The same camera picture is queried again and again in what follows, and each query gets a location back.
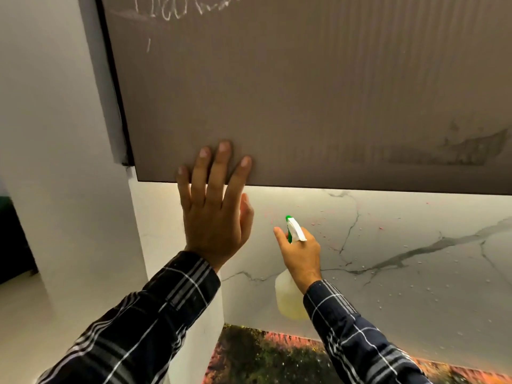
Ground person's right hand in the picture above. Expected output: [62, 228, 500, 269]
[273, 226, 323, 295]

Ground person's left hand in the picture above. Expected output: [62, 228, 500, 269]
[176, 141, 255, 273]

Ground white green spray bottle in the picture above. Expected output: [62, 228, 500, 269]
[275, 215, 311, 321]

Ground person's left forearm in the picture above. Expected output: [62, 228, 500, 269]
[35, 250, 222, 384]

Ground person's right forearm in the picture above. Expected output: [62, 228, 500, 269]
[302, 279, 433, 384]

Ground brown cabinet door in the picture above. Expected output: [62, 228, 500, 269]
[95, 0, 512, 196]

